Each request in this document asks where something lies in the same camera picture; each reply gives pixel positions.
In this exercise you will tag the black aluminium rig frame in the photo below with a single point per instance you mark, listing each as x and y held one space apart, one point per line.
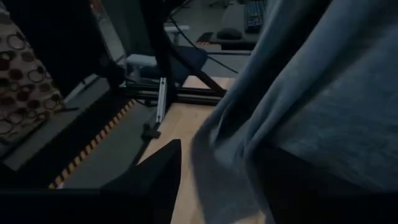
161 90

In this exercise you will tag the beige circle-patterned fabric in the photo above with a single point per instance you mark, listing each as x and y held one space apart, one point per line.
21 87

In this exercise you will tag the black keyboard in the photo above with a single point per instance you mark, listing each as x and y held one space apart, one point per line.
255 15

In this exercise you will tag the large black furniture panel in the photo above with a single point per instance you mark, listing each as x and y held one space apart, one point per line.
62 40

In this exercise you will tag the black computer mouse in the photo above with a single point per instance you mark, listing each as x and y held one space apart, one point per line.
229 34

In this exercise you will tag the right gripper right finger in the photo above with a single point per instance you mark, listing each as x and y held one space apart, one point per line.
295 186

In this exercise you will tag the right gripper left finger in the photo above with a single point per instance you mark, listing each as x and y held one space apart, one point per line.
155 180

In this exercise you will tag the low black desk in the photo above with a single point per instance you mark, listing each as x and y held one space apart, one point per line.
236 43

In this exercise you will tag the light grey garment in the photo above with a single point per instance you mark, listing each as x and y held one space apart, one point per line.
311 93

